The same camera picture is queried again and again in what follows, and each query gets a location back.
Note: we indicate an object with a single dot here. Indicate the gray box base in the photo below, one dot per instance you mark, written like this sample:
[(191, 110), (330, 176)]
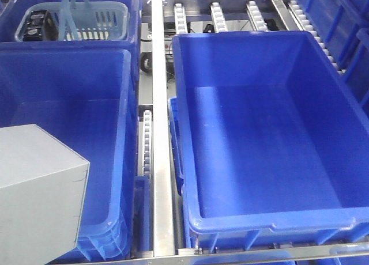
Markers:
[(43, 184)]

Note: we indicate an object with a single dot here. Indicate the large empty blue bin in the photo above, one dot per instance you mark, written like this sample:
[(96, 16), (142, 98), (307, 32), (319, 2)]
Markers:
[(273, 145)]

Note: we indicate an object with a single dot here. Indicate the blue bin under box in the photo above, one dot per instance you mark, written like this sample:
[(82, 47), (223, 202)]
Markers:
[(86, 99)]

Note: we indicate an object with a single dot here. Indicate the light blue plastic basket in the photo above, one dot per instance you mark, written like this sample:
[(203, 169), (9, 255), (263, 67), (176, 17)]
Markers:
[(83, 20)]

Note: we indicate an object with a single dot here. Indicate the black device in basket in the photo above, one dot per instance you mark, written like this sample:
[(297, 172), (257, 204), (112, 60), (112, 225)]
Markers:
[(40, 26)]

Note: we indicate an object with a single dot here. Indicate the steel divider rail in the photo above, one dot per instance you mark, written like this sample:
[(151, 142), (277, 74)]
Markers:
[(163, 226)]

